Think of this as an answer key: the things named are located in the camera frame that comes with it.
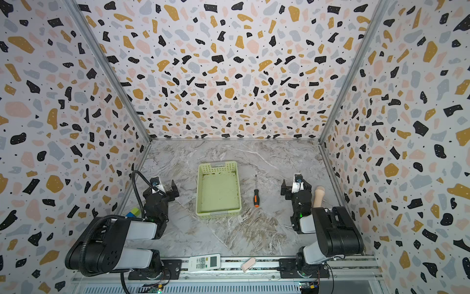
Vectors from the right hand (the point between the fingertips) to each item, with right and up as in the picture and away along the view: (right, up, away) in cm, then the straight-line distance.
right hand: (296, 180), depth 90 cm
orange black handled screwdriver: (-20, -9, +4) cm, 22 cm away
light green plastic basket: (-40, -9, +8) cm, 42 cm away
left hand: (-64, -1, -3) cm, 64 cm away
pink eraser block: (-24, -32, -16) cm, 43 cm away
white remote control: (-42, -32, -16) cm, 55 cm away
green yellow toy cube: (-78, -15, -3) cm, 79 cm away
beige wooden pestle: (+13, -7, +3) cm, 15 cm away
